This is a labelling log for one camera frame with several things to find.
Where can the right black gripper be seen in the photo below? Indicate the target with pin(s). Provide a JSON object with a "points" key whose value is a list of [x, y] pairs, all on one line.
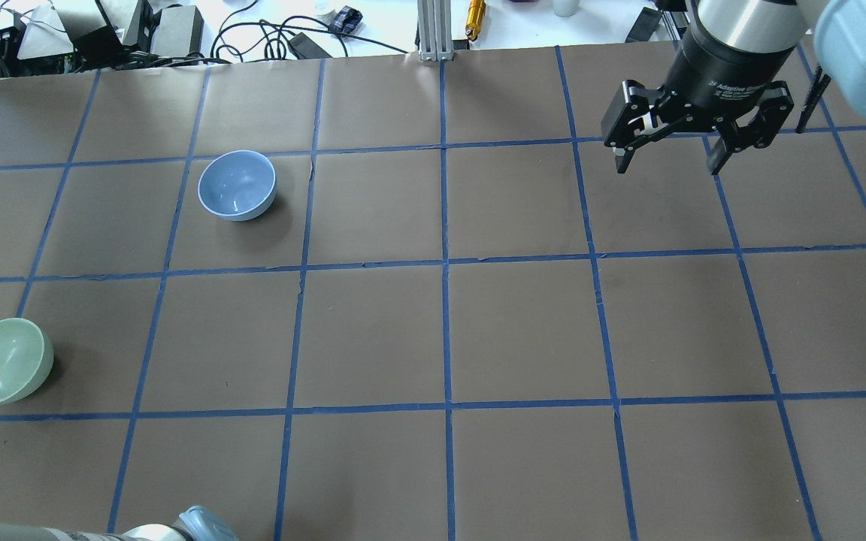
{"points": [[713, 74]]}

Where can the green ceramic bowl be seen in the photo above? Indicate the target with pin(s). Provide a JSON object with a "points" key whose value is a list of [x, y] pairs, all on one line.
{"points": [[26, 359]]}

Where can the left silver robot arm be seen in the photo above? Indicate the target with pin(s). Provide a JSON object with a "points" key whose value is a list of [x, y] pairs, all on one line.
{"points": [[73, 457]]}

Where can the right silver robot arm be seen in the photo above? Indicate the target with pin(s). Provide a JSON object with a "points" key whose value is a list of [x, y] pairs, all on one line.
{"points": [[839, 36]]}

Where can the blue ceramic bowl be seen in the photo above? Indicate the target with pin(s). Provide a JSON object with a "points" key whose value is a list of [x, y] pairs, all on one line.
{"points": [[239, 185]]}

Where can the black phone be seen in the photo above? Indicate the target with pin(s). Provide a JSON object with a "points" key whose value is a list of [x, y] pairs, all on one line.
{"points": [[646, 23]]}

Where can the yellow cylindrical tool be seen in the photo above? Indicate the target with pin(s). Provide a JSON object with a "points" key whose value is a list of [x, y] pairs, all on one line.
{"points": [[474, 19]]}

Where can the black power adapter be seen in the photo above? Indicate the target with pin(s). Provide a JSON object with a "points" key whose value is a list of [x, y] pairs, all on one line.
{"points": [[303, 47]]}

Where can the aluminium frame post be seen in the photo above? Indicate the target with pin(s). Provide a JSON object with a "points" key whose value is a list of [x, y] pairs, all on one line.
{"points": [[435, 27]]}

